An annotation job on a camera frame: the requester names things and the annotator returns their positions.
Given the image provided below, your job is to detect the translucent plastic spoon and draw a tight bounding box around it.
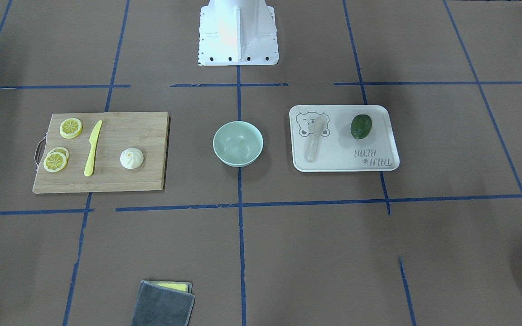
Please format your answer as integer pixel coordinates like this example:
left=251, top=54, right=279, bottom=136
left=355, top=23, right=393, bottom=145
left=306, top=115, right=327, bottom=163

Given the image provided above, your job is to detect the mint green bowl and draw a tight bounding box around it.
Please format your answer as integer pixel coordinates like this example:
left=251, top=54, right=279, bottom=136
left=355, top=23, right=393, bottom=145
left=212, top=120, right=264, bottom=168

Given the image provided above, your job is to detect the white bear tray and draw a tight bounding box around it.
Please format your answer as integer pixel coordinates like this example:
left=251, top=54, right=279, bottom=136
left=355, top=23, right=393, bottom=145
left=289, top=105, right=400, bottom=173

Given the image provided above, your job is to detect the green avocado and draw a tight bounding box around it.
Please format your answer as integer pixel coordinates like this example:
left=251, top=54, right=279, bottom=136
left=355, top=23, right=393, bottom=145
left=350, top=114, right=373, bottom=139

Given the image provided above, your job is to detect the wooden cutting board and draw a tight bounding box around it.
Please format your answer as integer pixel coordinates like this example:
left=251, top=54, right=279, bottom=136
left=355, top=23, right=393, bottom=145
left=33, top=112, right=170, bottom=194

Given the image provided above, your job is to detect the yellow sponge cloth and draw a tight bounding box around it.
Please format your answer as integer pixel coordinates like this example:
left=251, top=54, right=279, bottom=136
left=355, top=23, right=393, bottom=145
left=155, top=281, right=192, bottom=293

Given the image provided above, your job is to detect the yellow plastic knife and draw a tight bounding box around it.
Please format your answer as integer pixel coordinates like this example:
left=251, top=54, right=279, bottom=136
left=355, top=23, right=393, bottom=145
left=83, top=120, right=103, bottom=177

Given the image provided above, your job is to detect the lemon slice top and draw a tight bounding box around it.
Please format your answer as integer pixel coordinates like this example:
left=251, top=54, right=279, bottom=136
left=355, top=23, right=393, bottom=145
left=59, top=118, right=82, bottom=139

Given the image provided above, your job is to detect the lemon slice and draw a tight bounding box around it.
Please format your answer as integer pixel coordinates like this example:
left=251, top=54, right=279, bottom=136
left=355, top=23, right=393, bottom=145
left=46, top=147, right=70, bottom=160
left=43, top=151, right=68, bottom=173
left=59, top=118, right=82, bottom=139

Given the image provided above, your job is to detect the lemon slice behind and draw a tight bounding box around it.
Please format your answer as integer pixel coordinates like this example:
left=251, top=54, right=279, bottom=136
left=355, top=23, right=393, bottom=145
left=46, top=147, right=70, bottom=160

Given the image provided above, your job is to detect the lemon slice front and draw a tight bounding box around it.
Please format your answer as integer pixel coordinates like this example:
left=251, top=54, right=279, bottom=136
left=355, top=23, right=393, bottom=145
left=43, top=151, right=68, bottom=173

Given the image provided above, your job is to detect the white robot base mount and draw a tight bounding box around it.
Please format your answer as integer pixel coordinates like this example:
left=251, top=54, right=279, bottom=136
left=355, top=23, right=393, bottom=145
left=198, top=0, right=279, bottom=66

